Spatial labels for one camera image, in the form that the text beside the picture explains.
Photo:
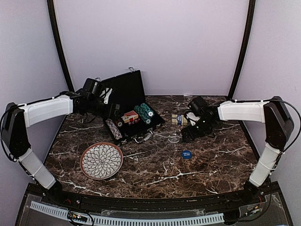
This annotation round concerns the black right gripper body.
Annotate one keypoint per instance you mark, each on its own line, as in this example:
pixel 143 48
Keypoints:
pixel 200 131

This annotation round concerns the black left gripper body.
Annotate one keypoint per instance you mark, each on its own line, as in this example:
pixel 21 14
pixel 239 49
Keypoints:
pixel 114 116

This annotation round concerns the black poker case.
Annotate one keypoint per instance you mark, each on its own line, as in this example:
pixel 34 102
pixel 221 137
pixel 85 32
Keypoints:
pixel 128 91

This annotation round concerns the clear dealer button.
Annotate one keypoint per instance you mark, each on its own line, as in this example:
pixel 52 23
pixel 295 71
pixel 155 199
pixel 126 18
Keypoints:
pixel 174 139

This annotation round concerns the blue gold card box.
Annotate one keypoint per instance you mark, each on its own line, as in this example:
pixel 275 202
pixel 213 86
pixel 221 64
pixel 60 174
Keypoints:
pixel 179 119

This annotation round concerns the blue small blind button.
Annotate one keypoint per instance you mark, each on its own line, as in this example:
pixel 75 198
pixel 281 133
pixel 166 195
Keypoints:
pixel 186 154

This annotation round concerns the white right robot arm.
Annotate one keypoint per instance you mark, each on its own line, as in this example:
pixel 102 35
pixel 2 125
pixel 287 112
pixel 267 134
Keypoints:
pixel 272 112

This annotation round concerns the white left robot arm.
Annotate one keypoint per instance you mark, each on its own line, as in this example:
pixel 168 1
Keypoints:
pixel 94 97

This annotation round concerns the red playing card deck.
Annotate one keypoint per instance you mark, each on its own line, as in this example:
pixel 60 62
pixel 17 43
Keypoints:
pixel 129 116

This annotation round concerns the red die in case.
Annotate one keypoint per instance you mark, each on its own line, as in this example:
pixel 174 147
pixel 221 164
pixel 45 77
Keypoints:
pixel 134 121

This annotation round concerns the green blue chip stack front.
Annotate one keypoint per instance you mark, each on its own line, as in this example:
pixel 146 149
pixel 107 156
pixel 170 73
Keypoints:
pixel 142 114

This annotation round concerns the green blue chip stack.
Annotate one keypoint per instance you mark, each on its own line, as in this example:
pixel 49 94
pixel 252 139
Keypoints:
pixel 147 109
pixel 142 114

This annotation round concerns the green blue chip stack rear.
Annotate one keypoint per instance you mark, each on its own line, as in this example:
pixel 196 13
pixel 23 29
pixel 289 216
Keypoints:
pixel 147 109

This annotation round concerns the floral patterned plate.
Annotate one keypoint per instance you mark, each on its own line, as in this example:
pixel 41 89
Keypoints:
pixel 101 161

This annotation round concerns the black front table rail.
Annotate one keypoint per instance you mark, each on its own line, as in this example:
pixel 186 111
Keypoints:
pixel 90 203

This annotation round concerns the white slotted cable duct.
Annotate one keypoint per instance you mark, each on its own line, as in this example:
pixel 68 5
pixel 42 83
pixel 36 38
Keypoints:
pixel 123 218

